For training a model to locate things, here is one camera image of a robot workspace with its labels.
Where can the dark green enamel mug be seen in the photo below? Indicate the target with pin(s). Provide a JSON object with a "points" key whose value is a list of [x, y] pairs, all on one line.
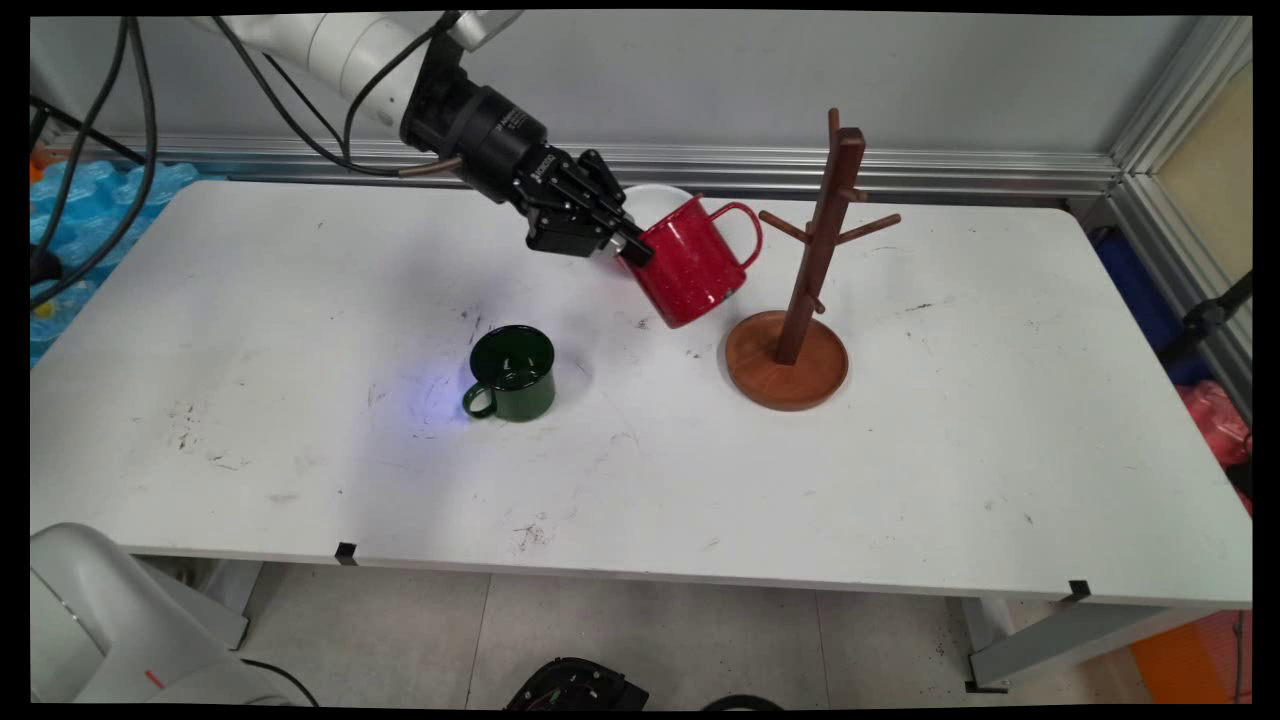
{"points": [[520, 395]]}

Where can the blue plastic box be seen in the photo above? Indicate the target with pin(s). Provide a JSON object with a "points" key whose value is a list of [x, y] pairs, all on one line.
{"points": [[1140, 290]]}

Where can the black device on floor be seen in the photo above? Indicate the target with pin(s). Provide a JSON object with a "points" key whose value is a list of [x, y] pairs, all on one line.
{"points": [[575, 685]]}

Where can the grey table leg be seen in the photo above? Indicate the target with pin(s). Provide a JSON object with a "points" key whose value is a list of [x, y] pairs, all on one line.
{"points": [[1060, 640], [225, 600]]}

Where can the orange plastic crate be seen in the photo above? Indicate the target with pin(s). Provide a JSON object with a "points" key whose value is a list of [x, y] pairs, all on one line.
{"points": [[1190, 660]]}

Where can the aluminium side frame rail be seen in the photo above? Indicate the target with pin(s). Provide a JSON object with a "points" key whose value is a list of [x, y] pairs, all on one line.
{"points": [[1150, 225]]}

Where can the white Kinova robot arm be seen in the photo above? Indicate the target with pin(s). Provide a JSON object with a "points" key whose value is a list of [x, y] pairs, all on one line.
{"points": [[340, 50]]}

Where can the red and white bowl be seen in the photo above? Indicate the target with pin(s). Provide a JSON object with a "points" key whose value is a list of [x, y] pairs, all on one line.
{"points": [[655, 195]]}

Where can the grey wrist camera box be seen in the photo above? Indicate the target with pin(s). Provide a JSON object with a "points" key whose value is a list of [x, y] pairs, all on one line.
{"points": [[480, 28]]}

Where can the aluminium corner frame post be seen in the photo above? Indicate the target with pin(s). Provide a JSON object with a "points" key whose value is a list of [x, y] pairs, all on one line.
{"points": [[1185, 75]]}

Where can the black tripod clamp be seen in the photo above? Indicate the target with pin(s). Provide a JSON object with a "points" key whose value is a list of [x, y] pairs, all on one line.
{"points": [[1205, 318]]}

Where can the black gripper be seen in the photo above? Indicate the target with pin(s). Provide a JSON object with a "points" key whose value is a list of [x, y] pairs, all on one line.
{"points": [[480, 140]]}

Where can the brown wooden mug tree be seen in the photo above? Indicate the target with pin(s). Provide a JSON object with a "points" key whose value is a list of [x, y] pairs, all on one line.
{"points": [[790, 370]]}

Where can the red speckled enamel mug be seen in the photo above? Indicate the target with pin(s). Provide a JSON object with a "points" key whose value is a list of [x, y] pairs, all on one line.
{"points": [[690, 270]]}

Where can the black slanted bar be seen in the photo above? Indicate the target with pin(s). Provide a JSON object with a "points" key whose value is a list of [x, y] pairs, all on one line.
{"points": [[90, 135]]}

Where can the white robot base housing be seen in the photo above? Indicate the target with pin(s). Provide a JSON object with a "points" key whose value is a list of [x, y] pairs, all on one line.
{"points": [[100, 620]]}

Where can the aluminium back frame rail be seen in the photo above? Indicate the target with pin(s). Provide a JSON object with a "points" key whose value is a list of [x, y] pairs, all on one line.
{"points": [[950, 170]]}

